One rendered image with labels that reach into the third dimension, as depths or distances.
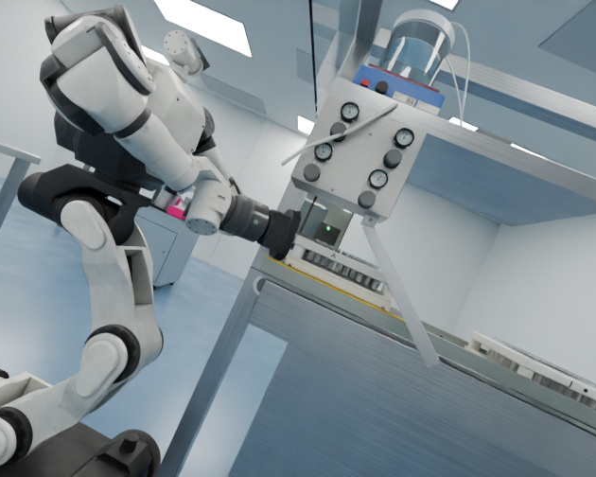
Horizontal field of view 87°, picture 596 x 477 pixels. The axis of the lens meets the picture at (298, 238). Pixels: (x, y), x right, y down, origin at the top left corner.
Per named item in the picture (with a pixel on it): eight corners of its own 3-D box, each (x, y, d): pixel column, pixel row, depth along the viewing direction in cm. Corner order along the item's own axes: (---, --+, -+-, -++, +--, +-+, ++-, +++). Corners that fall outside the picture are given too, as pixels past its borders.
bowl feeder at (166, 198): (139, 200, 326) (154, 167, 327) (155, 203, 362) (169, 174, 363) (182, 219, 325) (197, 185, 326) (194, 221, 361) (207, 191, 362)
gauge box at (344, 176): (289, 176, 65) (329, 88, 65) (294, 186, 75) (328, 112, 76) (389, 219, 63) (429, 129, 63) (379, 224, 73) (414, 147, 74)
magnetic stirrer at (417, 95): (347, 89, 68) (364, 51, 68) (341, 128, 89) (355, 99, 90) (434, 123, 66) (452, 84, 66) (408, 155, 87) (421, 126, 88)
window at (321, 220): (263, 238, 592) (289, 182, 594) (263, 238, 593) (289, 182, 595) (329, 268, 589) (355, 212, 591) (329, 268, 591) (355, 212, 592)
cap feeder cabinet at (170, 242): (96, 266, 309) (129, 196, 310) (128, 263, 366) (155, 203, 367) (154, 292, 308) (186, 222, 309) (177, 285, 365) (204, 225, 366)
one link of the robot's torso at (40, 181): (5, 204, 82) (34, 144, 82) (48, 212, 94) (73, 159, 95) (95, 250, 79) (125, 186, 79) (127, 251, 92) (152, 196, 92)
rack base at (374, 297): (374, 296, 91) (377, 289, 91) (388, 311, 66) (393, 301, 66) (297, 261, 94) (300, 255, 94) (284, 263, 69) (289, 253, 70)
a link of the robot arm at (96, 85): (201, 165, 55) (109, 59, 40) (152, 196, 55) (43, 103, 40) (190, 136, 61) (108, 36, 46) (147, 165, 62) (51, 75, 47)
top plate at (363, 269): (381, 281, 91) (384, 274, 91) (398, 290, 66) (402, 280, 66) (304, 246, 94) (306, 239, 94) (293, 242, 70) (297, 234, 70)
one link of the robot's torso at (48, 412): (-51, 438, 76) (101, 319, 74) (26, 400, 96) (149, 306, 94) (-18, 494, 75) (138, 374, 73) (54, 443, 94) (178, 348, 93)
